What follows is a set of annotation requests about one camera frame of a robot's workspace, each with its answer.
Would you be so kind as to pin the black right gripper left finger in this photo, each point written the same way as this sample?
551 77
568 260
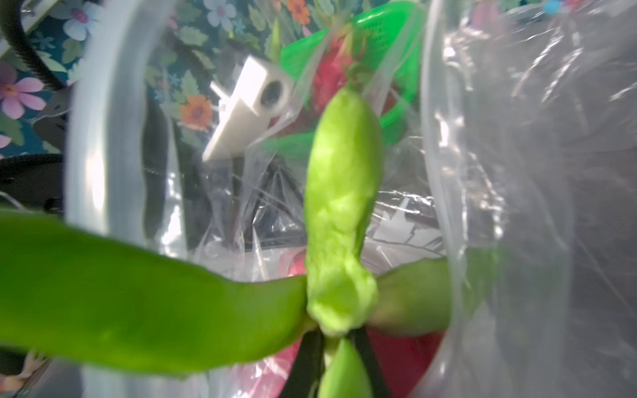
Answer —
307 370

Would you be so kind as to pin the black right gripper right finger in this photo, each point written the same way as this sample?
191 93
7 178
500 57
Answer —
361 341

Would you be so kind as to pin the pink dragon fruit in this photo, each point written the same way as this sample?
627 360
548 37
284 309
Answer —
346 50
72 295

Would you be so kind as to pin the clear zip-top bag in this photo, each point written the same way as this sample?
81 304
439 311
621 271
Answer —
523 136

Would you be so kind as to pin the green plastic basket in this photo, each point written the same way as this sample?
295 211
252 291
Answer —
384 25

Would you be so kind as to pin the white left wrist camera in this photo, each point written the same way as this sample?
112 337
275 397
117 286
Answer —
260 94

